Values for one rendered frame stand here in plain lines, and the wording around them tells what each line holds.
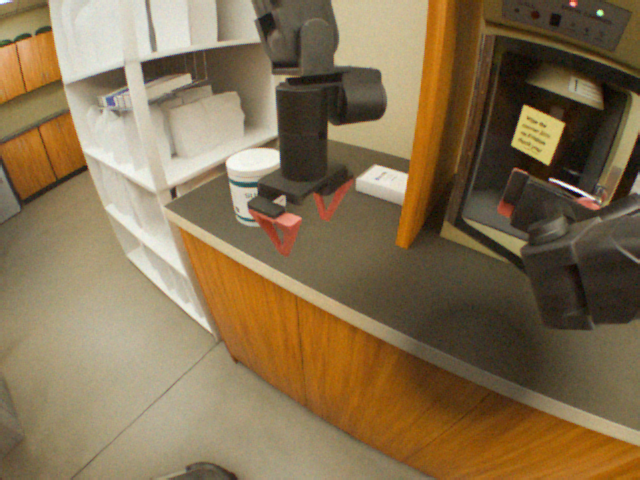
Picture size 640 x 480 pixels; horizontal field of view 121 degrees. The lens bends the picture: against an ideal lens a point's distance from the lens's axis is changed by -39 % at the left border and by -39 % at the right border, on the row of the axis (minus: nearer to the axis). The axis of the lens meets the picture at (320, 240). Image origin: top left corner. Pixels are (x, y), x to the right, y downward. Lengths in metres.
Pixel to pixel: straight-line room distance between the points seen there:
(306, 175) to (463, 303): 0.38
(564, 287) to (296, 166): 0.28
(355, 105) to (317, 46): 0.08
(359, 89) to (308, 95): 0.07
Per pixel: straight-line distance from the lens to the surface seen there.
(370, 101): 0.35
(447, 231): 0.70
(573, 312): 0.25
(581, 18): 0.54
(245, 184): 0.64
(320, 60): 0.30
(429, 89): 0.52
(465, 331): 0.54
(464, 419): 0.74
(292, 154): 0.32
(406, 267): 0.61
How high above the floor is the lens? 1.34
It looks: 39 degrees down
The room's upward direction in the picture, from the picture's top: straight up
